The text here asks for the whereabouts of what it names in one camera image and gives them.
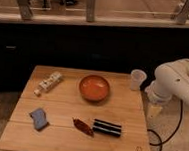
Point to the middle grey railing post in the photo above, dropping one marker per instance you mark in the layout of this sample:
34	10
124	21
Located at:
90	11

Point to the right grey railing post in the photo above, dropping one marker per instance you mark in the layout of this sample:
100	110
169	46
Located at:
182	15

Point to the left grey railing post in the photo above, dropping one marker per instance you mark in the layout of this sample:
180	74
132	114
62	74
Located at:
25	12

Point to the orange ceramic bowl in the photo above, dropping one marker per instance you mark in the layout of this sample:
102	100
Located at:
94	88

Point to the black striped rectangular case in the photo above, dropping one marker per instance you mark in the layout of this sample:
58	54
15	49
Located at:
108	128

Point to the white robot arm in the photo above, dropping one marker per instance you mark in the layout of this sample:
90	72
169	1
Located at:
171	79

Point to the red chili pepper toy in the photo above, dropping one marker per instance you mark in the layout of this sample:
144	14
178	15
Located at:
82	127

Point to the clear plastic cup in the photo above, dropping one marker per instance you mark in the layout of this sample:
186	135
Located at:
137	78

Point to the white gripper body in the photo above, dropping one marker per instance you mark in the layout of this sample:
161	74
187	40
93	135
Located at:
158	97

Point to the grey railing post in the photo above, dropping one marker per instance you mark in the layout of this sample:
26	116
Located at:
90	11
25	12
182	15

